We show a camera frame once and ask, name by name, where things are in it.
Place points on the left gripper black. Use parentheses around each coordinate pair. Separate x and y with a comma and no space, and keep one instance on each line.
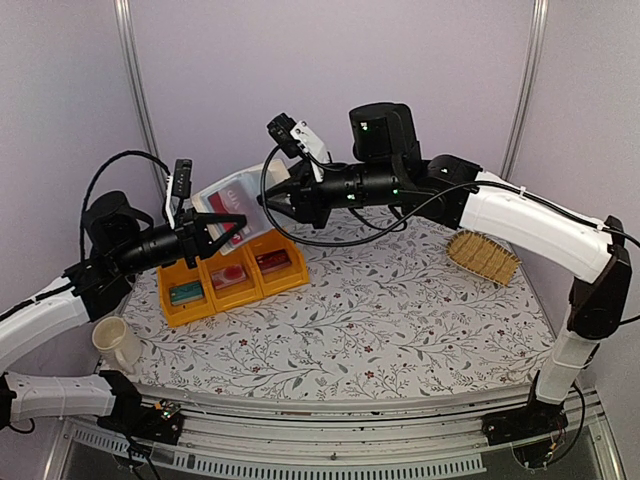
(193,236)

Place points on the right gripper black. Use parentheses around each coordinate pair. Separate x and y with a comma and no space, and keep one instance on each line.
(308,207)

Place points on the beige card holder wallet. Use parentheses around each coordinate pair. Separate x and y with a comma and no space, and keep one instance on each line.
(250,178)

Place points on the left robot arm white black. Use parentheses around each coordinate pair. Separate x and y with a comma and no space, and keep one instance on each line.
(125,242)

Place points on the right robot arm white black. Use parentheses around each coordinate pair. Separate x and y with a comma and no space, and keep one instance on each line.
(389,170)

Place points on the pink white card stack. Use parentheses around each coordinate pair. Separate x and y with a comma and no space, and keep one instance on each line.
(228,277)

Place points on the green card stack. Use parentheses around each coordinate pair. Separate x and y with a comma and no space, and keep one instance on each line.
(186,293)

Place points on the dark red VIP card stack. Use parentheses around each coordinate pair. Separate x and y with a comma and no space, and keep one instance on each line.
(271,262)

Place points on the yellow middle storage bin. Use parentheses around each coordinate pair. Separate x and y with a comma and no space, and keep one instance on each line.
(238,295)

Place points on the yellow left storage bin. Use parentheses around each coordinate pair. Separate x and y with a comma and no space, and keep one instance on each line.
(178,274)

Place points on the woven bamboo tray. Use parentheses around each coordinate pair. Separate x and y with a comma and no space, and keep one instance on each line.
(478,254)

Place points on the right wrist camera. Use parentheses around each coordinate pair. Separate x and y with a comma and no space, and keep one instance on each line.
(297,139)

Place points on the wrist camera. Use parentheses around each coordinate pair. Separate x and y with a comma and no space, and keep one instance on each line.
(178,189)
(297,139)

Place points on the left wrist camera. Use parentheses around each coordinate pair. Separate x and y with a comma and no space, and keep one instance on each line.
(178,189)

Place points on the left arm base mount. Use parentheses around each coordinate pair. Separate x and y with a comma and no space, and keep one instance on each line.
(161,422)

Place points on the front aluminium rail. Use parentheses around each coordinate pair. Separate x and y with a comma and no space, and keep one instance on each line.
(231,437)

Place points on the left aluminium frame post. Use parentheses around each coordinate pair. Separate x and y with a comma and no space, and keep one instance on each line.
(125,28)

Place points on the aluminium frame post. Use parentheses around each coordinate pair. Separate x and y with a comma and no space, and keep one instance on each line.
(125,28)
(532,62)

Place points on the right aluminium frame post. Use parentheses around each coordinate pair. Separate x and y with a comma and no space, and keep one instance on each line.
(532,62)

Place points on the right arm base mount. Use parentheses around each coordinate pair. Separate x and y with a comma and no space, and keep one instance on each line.
(533,419)

